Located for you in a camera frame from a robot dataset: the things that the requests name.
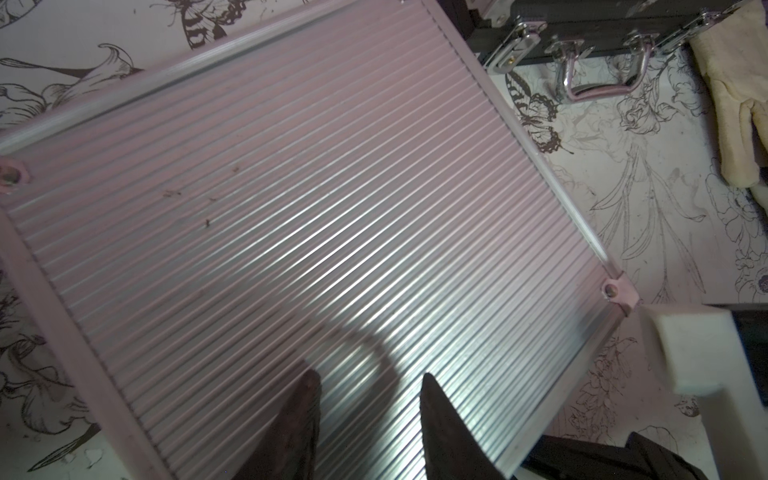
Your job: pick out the cream work glove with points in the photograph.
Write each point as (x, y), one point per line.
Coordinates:
(732, 59)

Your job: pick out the small silver poker case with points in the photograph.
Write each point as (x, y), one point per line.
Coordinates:
(343, 189)

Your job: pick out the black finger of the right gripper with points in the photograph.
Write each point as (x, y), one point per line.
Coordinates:
(640, 458)

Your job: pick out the black aluminium poker case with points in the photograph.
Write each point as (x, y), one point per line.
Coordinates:
(507, 34)

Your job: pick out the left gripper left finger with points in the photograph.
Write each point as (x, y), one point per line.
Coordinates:
(288, 447)

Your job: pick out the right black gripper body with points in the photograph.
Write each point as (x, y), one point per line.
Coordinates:
(696, 350)

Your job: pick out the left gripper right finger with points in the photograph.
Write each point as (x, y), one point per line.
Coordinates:
(450, 450)

